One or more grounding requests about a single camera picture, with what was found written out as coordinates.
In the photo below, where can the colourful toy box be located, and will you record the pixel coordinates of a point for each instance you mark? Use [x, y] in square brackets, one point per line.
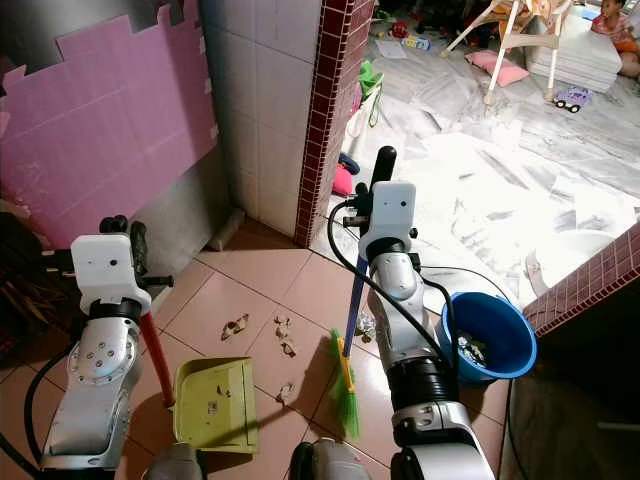
[415, 41]

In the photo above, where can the blue plastic bucket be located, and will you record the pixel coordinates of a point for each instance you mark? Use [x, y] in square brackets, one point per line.
[495, 335]

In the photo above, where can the grey pipe piece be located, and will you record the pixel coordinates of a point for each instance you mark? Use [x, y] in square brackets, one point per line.
[225, 230]

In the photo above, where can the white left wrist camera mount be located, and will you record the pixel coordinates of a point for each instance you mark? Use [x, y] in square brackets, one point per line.
[105, 268]

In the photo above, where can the white plastic basin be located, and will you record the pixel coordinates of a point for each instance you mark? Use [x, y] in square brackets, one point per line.
[570, 255]

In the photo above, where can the pink foam puzzle mat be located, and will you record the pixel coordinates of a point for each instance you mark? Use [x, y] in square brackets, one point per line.
[120, 130]

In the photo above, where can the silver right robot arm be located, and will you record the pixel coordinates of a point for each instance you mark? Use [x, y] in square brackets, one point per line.
[410, 330]

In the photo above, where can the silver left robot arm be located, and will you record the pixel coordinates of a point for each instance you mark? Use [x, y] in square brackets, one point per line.
[95, 380]

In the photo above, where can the grey robot leg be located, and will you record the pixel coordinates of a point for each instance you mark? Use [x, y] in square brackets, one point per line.
[175, 463]
[328, 462]

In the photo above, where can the small brown paper scrap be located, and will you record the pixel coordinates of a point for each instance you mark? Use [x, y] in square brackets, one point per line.
[285, 392]

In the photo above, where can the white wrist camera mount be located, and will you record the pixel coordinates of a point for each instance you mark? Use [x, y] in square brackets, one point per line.
[105, 268]
[390, 215]

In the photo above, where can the clear plastic wrapper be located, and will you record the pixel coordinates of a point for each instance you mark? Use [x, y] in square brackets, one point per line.
[365, 325]

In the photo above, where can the grey right robot leg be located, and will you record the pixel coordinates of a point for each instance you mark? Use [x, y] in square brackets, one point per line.
[328, 462]

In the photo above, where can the scrap in dustpan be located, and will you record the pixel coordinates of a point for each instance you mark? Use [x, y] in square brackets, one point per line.
[212, 407]

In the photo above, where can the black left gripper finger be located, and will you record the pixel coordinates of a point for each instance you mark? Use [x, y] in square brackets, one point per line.
[113, 226]

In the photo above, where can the pink pillow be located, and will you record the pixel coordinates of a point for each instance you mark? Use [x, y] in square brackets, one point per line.
[498, 68]

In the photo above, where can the purple white toy car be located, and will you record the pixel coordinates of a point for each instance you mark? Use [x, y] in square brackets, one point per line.
[572, 98]

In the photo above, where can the white folded mattress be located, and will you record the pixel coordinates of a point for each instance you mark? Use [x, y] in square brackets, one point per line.
[595, 68]

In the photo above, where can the pink plastic item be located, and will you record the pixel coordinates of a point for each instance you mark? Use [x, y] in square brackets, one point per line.
[342, 181]

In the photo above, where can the grey left robot leg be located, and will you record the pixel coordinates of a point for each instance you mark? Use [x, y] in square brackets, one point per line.
[175, 463]

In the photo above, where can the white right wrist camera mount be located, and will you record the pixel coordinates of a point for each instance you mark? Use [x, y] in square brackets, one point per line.
[390, 215]

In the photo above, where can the white plastic chair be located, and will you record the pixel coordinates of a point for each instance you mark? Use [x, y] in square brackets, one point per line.
[505, 50]

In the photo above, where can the trash in bucket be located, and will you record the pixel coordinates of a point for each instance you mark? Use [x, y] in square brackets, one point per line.
[470, 348]

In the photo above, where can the green plastic bag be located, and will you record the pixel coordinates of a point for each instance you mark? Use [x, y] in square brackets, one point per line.
[369, 82]

